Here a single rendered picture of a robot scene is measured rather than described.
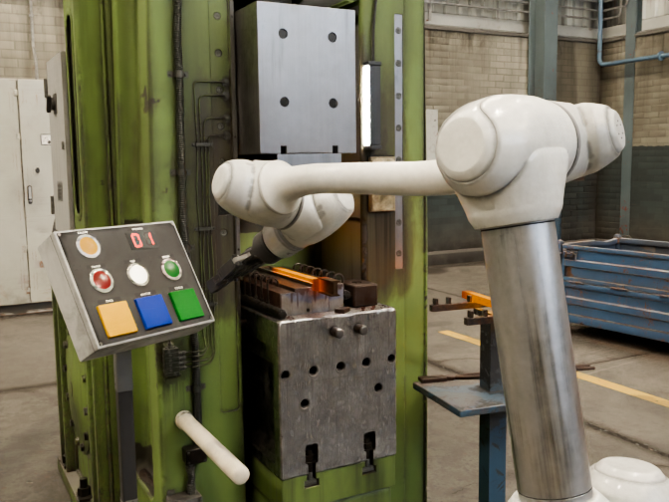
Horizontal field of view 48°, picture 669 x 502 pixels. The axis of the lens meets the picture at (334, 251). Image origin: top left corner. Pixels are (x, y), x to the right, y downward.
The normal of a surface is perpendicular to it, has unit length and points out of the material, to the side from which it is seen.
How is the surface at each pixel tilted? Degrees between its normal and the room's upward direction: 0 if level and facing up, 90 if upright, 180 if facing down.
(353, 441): 90
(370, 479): 90
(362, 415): 90
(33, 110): 90
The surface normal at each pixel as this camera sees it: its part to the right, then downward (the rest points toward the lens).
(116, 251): 0.69, -0.44
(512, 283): -0.58, 0.08
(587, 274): -0.83, 0.07
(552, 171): 0.69, 0.00
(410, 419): 0.47, 0.10
